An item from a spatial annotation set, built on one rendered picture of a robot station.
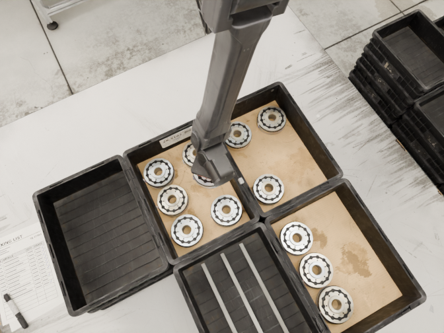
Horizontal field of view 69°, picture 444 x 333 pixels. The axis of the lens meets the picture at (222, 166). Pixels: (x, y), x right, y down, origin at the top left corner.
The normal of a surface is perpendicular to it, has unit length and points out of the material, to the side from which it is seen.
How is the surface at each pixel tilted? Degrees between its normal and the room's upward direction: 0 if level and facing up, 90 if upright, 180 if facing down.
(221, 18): 93
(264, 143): 0
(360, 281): 0
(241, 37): 93
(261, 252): 0
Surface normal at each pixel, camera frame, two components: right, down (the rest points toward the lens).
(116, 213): -0.02, -0.34
